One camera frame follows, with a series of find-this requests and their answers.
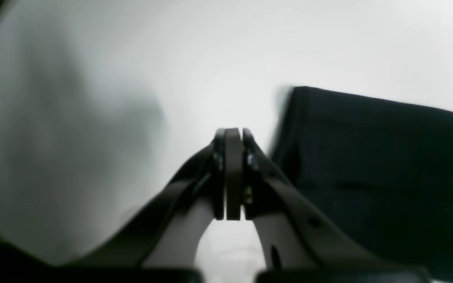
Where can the black T-shirt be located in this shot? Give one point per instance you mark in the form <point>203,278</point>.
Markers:
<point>381,170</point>

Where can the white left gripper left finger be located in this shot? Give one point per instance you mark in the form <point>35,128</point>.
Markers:
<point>167,230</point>

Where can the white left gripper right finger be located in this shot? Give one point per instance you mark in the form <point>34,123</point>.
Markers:
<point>294,234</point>

